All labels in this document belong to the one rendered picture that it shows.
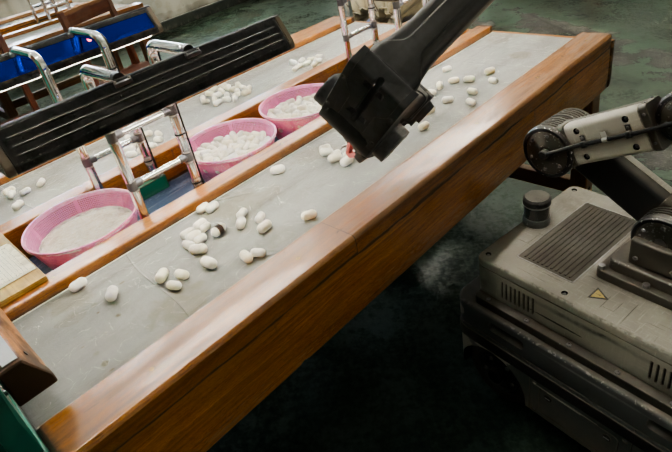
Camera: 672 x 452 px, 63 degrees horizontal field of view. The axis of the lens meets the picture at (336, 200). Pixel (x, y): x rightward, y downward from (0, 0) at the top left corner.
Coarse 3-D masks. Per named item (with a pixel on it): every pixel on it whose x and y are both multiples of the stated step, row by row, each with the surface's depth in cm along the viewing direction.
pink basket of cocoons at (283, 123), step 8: (288, 88) 179; (296, 88) 179; (304, 88) 179; (312, 88) 179; (272, 96) 176; (280, 96) 178; (288, 96) 179; (296, 96) 180; (304, 96) 180; (264, 104) 173; (272, 104) 176; (264, 112) 171; (272, 120) 161; (280, 120) 159; (288, 120) 158; (296, 120) 158; (304, 120) 158; (312, 120) 159; (288, 128) 161; (296, 128) 161; (280, 136) 166
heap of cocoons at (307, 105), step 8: (312, 96) 177; (280, 104) 176; (288, 104) 177; (296, 104) 175; (304, 104) 173; (312, 104) 172; (272, 112) 173; (280, 112) 171; (288, 112) 170; (296, 112) 168; (304, 112) 167; (312, 112) 168; (280, 128) 163
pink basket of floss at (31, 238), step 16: (96, 192) 140; (112, 192) 139; (128, 192) 136; (64, 208) 138; (80, 208) 139; (128, 208) 138; (32, 224) 131; (48, 224) 134; (128, 224) 126; (32, 240) 129; (96, 240) 119; (48, 256) 118; (64, 256) 119
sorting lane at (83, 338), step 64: (448, 64) 181; (512, 64) 171; (448, 128) 142; (256, 192) 131; (320, 192) 126; (128, 256) 117; (192, 256) 113; (64, 320) 102; (128, 320) 99; (64, 384) 89
